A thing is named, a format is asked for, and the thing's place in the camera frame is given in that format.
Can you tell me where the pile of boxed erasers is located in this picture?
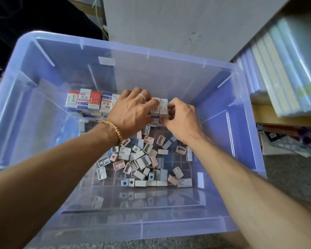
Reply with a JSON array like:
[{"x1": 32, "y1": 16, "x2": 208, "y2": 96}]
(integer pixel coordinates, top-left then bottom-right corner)
[{"x1": 96, "y1": 124, "x2": 194, "y2": 188}]

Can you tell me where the person's left forearm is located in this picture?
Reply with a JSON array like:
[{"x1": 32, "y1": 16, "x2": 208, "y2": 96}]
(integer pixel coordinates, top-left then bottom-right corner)
[{"x1": 0, "y1": 127, "x2": 120, "y2": 249}]

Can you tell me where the stack of white blue books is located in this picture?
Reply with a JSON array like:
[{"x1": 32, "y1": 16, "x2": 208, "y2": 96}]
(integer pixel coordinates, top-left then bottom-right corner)
[{"x1": 232, "y1": 15, "x2": 311, "y2": 118}]

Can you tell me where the person's left hand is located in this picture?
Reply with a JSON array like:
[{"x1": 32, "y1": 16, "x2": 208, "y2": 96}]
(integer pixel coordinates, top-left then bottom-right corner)
[{"x1": 105, "y1": 87, "x2": 159, "y2": 144}]

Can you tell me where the row of erasers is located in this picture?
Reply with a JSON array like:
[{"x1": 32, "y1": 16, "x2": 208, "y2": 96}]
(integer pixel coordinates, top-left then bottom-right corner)
[{"x1": 65, "y1": 88, "x2": 169, "y2": 127}]

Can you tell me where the person's right leg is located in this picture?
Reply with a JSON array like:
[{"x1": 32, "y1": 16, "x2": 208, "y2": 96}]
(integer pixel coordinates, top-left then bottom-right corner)
[{"x1": 218, "y1": 202, "x2": 311, "y2": 249}]

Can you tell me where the beaded wooden bracelet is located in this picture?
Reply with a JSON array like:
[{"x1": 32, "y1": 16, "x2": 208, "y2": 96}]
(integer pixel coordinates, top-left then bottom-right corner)
[{"x1": 101, "y1": 120, "x2": 124, "y2": 144}]

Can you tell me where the person's right forearm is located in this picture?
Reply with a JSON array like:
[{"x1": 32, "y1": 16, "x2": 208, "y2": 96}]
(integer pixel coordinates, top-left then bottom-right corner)
[{"x1": 189, "y1": 136, "x2": 311, "y2": 249}]

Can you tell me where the person's right hand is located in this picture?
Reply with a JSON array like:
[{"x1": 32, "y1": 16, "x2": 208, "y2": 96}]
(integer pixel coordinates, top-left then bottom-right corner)
[{"x1": 162, "y1": 98, "x2": 206, "y2": 147}]

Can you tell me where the white cabinet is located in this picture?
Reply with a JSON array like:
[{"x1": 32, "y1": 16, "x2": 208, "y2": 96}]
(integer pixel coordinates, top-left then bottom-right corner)
[{"x1": 103, "y1": 0, "x2": 292, "y2": 63}]

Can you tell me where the green cable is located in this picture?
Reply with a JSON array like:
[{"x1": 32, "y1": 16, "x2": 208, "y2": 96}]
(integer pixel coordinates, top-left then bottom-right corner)
[{"x1": 92, "y1": 0, "x2": 110, "y2": 40}]

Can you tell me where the clear plastic storage bin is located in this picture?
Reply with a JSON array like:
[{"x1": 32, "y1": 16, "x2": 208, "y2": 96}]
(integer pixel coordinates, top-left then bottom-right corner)
[{"x1": 0, "y1": 31, "x2": 267, "y2": 249}]

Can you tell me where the black backpack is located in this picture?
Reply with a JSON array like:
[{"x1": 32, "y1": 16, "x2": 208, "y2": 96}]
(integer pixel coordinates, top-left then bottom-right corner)
[{"x1": 0, "y1": 0, "x2": 104, "y2": 76}]

